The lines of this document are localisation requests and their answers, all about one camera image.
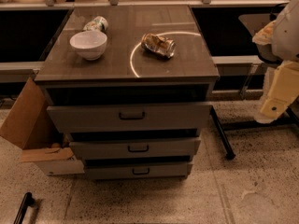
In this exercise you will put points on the grey bottom drawer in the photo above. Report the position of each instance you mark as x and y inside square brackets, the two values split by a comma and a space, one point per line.
[145, 170]

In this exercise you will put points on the grey drawer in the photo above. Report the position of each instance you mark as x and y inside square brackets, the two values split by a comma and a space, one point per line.
[145, 170]
[127, 149]
[141, 117]

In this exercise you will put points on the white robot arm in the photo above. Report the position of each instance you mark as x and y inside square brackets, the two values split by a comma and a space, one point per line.
[283, 36]

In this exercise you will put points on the grey top drawer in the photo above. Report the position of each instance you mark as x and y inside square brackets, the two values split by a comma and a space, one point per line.
[141, 117]

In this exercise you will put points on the grey drawer cabinet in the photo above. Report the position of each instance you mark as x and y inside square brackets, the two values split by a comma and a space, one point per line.
[127, 74]

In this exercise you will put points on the grey middle drawer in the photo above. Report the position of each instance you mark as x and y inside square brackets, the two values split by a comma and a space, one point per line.
[127, 149]

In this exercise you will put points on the open cardboard box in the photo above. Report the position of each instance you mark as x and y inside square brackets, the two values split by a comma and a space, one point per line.
[29, 127]

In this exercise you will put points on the crushed metal can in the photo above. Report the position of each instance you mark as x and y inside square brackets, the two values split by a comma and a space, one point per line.
[159, 45]

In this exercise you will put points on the white ceramic bowl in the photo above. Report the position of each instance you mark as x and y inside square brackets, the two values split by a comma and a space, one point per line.
[89, 45]

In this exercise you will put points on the lying printed paper cup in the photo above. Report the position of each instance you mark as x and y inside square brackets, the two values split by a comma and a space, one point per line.
[99, 23]

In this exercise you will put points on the black side table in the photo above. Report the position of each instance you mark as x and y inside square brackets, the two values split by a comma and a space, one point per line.
[253, 22]

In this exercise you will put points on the black bar on floor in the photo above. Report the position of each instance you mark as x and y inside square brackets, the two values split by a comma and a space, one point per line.
[26, 202]

